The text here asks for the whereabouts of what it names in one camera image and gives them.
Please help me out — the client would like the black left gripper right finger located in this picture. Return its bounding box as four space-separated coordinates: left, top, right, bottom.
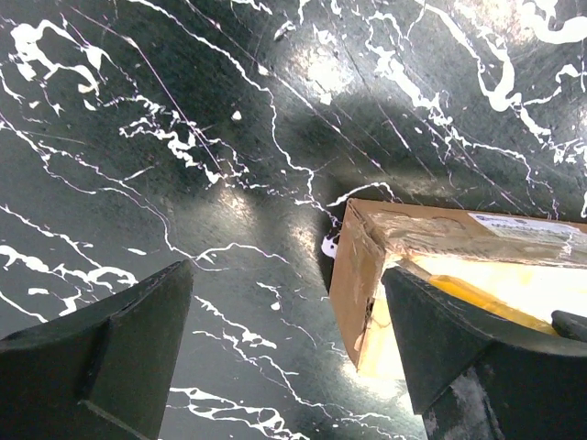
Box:
382 267 587 439

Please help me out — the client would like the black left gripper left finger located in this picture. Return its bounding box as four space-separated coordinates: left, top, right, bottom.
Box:
1 260 194 439

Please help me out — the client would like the yellow utility knife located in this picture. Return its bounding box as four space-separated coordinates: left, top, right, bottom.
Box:
429 273 560 336

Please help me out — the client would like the brown cardboard express box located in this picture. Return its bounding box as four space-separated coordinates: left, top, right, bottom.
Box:
329 199 586 380

